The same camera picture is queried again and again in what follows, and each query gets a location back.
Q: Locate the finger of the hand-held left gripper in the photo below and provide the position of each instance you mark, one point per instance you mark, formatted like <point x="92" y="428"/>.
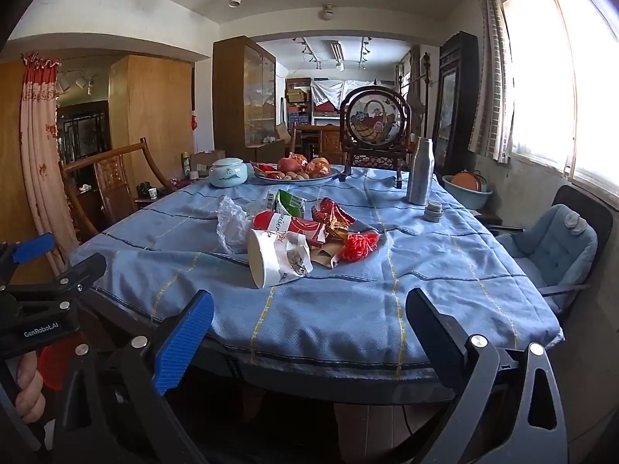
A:
<point x="31" y="247"/>
<point x="84" y="270"/>

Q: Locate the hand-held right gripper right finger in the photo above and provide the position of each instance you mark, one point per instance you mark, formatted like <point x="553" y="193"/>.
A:
<point x="435" y="343"/>

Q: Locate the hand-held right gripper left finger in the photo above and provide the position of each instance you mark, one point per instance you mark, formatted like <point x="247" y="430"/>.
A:
<point x="186" y="343"/>

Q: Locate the white paper cup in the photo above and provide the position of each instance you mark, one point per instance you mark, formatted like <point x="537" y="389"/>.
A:
<point x="263" y="256"/>

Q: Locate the clear plastic bag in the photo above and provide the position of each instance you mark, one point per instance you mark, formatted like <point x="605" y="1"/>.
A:
<point x="232" y="227"/>

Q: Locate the brown cardboard sleeve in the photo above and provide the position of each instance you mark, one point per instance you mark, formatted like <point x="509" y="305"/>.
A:
<point x="321" y="254"/>

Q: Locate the red yellow snack wrapper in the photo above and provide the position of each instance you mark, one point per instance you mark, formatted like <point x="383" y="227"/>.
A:
<point x="333" y="217"/>

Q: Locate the red white paper wrapper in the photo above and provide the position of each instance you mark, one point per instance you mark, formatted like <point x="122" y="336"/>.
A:
<point x="304" y="227"/>

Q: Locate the green snack packet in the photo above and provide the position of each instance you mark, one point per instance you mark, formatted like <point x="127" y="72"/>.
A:
<point x="290" y="203"/>

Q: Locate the person's left hand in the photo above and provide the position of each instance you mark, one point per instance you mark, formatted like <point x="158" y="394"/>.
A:
<point x="29" y="396"/>

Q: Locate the blue checked tablecloth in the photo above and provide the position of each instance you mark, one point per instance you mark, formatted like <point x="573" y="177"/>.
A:
<point x="387" y="299"/>

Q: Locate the floral pink curtain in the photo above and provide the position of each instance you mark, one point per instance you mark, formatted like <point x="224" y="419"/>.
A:
<point x="41" y="154"/>

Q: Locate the wooden armchair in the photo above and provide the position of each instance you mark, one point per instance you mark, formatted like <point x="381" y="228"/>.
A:
<point x="116" y="179"/>

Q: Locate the grey table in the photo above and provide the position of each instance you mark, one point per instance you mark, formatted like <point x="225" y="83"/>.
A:
<point x="300" y="383"/>

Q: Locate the grey bottle cap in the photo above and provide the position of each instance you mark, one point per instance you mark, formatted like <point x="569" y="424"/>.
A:
<point x="434" y="212"/>

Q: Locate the blue plastic basin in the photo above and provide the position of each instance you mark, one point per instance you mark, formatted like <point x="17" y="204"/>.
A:
<point x="464" y="199"/>

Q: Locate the blue seat cushion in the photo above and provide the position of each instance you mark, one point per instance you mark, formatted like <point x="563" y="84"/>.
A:
<point x="551" y="251"/>

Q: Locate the cardboard box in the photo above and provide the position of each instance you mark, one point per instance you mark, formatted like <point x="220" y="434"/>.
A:
<point x="205" y="160"/>

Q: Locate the silver metal bottle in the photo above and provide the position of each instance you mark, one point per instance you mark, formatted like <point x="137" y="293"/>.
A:
<point x="419" y="174"/>

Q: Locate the pale blue ceramic jar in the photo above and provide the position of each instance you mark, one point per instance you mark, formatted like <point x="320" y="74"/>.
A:
<point x="227" y="174"/>

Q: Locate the pile of brown nuts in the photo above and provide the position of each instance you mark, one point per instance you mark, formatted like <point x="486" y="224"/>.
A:
<point x="290" y="175"/>

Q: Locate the blue fruit plate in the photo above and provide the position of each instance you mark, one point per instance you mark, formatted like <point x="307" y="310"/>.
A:
<point x="330" y="176"/>

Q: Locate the blue cushioned office chair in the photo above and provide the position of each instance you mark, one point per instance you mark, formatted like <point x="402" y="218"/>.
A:
<point x="592" y="208"/>

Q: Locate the red pomegranate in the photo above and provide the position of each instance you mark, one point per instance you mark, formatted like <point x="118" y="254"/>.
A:
<point x="290" y="163"/>

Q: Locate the wooden glass cabinet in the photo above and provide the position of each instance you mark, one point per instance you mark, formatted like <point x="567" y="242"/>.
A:
<point x="232" y="96"/>

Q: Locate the round embroidered table screen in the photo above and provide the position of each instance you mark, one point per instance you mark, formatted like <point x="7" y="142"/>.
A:
<point x="375" y="118"/>

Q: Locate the dark wooden display cabinet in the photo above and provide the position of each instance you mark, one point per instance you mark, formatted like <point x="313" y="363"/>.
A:
<point x="452" y="106"/>

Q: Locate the checked window curtain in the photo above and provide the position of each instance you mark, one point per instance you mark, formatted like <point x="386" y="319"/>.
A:
<point x="493" y="82"/>

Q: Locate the large window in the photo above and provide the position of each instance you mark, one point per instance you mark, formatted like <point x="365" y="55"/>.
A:
<point x="580" y="82"/>

